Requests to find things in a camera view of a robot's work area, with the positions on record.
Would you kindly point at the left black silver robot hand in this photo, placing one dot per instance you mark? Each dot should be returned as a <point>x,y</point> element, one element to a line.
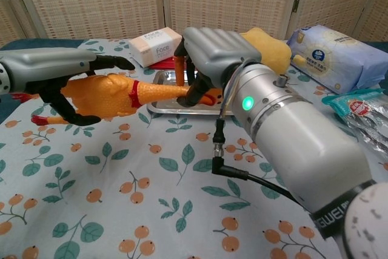
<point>48,65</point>

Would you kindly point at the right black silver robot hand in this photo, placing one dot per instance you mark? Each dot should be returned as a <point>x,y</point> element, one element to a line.
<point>218,48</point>

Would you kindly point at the orange rubber chicken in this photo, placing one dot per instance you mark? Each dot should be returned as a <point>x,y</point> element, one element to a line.
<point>103,95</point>

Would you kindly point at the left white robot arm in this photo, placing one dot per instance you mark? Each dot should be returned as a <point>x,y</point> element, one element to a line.
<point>3,78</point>

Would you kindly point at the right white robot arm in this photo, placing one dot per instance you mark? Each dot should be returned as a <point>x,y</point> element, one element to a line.
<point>303,137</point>

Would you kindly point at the yellow plush toy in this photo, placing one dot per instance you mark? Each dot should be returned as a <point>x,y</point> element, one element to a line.
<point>272,49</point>

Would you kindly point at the peach white tissue box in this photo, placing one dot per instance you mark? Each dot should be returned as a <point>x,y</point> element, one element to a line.
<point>151,46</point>

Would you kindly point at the silver metal tray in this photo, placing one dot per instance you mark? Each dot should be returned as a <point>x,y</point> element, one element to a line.
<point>163,107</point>

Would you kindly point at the light blue tissue pack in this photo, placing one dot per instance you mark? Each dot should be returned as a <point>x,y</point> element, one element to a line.
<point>339,55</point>

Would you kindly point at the floral print tablecloth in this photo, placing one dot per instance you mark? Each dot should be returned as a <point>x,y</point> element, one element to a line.
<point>121,180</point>

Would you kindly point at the teal clear snack bag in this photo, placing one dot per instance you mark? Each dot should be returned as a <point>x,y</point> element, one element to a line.
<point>363,119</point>

